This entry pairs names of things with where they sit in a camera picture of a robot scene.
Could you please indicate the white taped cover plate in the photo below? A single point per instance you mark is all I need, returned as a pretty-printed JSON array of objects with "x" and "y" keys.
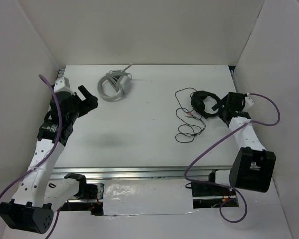
[{"x": 147, "y": 197}]

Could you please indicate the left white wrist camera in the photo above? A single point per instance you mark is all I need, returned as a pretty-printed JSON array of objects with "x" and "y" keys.
[{"x": 62, "y": 84}]

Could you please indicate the black headphones with cable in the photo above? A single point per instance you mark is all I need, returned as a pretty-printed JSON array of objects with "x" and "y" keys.
[{"x": 188, "y": 132}]

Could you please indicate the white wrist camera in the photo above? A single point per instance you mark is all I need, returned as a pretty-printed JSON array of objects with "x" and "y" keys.
[
  {"x": 62, "y": 84},
  {"x": 248, "y": 102}
]

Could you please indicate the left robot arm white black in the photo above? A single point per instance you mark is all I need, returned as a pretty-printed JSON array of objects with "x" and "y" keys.
[{"x": 33, "y": 205}]

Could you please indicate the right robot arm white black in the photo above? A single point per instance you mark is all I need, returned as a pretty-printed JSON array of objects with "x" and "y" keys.
[{"x": 253, "y": 166}]

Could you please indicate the grey white headphone stand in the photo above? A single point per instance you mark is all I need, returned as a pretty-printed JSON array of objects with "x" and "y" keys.
[{"x": 120, "y": 81}]

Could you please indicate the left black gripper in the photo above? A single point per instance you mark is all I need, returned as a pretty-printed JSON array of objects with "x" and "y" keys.
[{"x": 89, "y": 103}]

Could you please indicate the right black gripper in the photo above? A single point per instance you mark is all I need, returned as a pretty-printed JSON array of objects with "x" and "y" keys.
[{"x": 223, "y": 101}]

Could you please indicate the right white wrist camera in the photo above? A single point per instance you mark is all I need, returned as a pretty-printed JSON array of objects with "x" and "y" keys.
[{"x": 248, "y": 102}]

